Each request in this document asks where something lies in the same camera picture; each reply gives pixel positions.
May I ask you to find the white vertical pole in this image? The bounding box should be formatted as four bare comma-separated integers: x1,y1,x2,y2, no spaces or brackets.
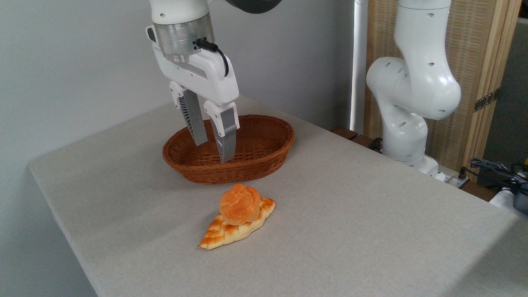
350,0,368,134

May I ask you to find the blue-grey cable bundle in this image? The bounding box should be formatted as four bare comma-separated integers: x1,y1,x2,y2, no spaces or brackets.
469,157,528,195

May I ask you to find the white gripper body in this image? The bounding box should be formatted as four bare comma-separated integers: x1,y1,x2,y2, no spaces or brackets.
152,42,240,106

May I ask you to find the grey tablecloth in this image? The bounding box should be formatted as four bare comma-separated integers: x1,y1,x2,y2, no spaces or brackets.
28,96,528,297

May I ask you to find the wooden woven folding screen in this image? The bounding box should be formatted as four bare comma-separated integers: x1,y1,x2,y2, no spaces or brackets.
364,0,523,182

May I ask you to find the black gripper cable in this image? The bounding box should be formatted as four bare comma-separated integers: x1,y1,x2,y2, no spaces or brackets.
196,38,230,78

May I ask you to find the brown wicker oval basket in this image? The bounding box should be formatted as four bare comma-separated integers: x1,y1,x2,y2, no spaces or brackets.
162,114,295,184

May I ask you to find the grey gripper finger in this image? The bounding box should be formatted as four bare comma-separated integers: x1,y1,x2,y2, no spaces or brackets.
169,81,209,146
203,100,240,164

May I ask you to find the leaf-shaped braided bread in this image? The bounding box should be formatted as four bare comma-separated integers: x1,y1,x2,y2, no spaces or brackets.
199,197,276,250

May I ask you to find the round orange bread roll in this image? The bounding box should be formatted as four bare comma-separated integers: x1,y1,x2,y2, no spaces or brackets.
219,184,262,226

